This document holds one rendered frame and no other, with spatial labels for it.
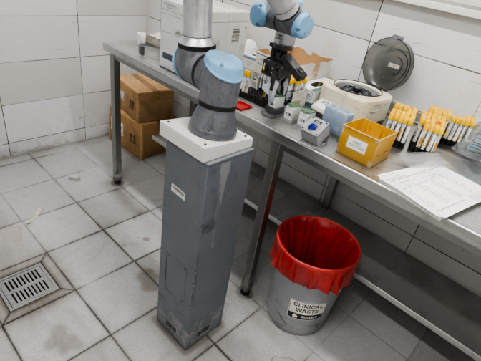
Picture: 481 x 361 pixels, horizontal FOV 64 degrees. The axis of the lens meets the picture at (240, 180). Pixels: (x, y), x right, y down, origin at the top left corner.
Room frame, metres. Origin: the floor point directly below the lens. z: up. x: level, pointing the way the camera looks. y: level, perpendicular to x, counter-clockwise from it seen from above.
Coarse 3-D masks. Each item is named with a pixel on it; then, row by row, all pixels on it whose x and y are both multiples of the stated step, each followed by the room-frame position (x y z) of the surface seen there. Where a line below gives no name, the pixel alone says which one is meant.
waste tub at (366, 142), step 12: (360, 120) 1.26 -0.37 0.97; (348, 132) 1.17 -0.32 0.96; (360, 132) 1.14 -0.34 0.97; (372, 132) 1.25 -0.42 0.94; (384, 132) 1.22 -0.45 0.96; (396, 132) 1.20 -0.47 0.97; (348, 144) 1.16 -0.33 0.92; (360, 144) 1.13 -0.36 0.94; (372, 144) 1.11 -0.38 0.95; (384, 144) 1.14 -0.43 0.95; (348, 156) 1.15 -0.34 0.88; (360, 156) 1.12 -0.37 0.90; (372, 156) 1.10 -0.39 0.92; (384, 156) 1.17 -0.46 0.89
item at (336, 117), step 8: (328, 104) 1.36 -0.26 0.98; (328, 112) 1.33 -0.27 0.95; (336, 112) 1.31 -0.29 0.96; (344, 112) 1.29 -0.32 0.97; (352, 112) 1.31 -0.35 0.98; (328, 120) 1.33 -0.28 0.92; (336, 120) 1.30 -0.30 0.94; (344, 120) 1.28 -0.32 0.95; (336, 128) 1.30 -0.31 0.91; (336, 136) 1.29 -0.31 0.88
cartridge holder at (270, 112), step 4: (268, 108) 1.41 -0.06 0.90; (272, 108) 1.39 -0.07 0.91; (276, 108) 1.39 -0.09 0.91; (280, 108) 1.41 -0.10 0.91; (264, 112) 1.39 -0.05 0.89; (268, 112) 1.39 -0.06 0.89; (272, 112) 1.39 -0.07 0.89; (276, 112) 1.39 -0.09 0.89; (280, 112) 1.41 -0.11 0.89; (268, 116) 1.38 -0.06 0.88; (272, 116) 1.37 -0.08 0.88; (276, 116) 1.39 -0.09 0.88
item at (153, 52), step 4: (140, 44) 1.90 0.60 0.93; (144, 44) 2.00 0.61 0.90; (140, 48) 1.90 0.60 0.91; (144, 48) 1.89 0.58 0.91; (148, 48) 1.89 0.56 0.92; (152, 48) 1.88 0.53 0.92; (156, 48) 1.89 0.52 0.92; (140, 52) 1.90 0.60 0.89; (144, 52) 1.89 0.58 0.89; (148, 52) 1.89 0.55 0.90; (152, 52) 1.89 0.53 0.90; (156, 52) 1.89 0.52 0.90; (152, 56) 1.89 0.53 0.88; (156, 56) 1.89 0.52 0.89
